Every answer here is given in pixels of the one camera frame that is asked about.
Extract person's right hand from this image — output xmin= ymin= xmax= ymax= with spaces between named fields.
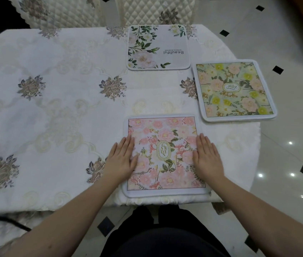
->
xmin=192 ymin=133 xmax=226 ymax=182

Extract person's left hand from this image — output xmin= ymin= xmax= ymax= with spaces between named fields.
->
xmin=103 ymin=135 xmax=139 ymax=182

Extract pink floral placemat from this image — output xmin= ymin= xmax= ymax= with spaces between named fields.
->
xmin=122 ymin=114 xmax=211 ymax=198

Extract yellow green floral placemat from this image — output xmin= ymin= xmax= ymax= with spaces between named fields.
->
xmin=192 ymin=59 xmax=278 ymax=124

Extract white green-leaf floral placemat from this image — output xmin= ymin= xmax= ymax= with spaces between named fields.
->
xmin=126 ymin=25 xmax=191 ymax=71

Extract person's left forearm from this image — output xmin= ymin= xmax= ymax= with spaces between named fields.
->
xmin=6 ymin=173 xmax=123 ymax=257

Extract person's right forearm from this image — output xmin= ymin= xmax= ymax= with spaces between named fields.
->
xmin=207 ymin=175 xmax=303 ymax=257

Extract person's black trousers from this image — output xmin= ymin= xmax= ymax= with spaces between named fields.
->
xmin=100 ymin=206 xmax=231 ymax=257

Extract cloth-covered dining table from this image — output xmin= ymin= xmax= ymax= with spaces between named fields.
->
xmin=0 ymin=24 xmax=262 ymax=215

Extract table with cream tablecloth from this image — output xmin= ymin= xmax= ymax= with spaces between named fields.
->
xmin=0 ymin=24 xmax=262 ymax=215

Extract black cable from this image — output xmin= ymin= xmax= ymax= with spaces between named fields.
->
xmin=0 ymin=215 xmax=32 ymax=232

